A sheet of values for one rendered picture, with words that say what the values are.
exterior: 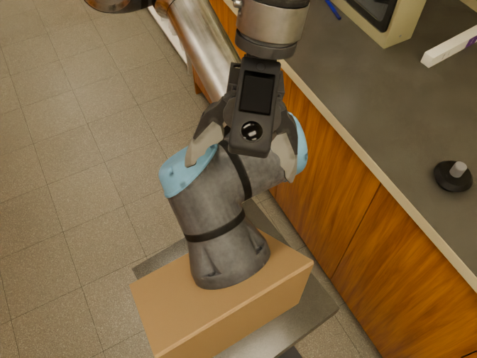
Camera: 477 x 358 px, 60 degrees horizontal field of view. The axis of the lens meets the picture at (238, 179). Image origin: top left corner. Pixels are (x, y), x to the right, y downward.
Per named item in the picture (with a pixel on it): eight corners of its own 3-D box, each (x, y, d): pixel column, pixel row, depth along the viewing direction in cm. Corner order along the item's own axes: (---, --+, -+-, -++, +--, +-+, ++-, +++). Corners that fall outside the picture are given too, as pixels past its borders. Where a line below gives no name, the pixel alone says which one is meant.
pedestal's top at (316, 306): (209, 408, 79) (209, 406, 76) (135, 275, 94) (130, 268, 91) (336, 313, 89) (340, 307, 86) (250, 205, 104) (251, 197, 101)
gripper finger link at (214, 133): (191, 148, 62) (235, 110, 58) (186, 172, 58) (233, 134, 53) (175, 135, 61) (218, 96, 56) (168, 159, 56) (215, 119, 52)
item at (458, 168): (449, 160, 107) (461, 144, 101) (476, 187, 102) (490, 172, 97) (421, 175, 104) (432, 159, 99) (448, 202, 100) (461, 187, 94)
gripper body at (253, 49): (275, 109, 59) (296, 25, 52) (277, 143, 53) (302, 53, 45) (222, 100, 59) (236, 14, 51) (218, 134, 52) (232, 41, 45)
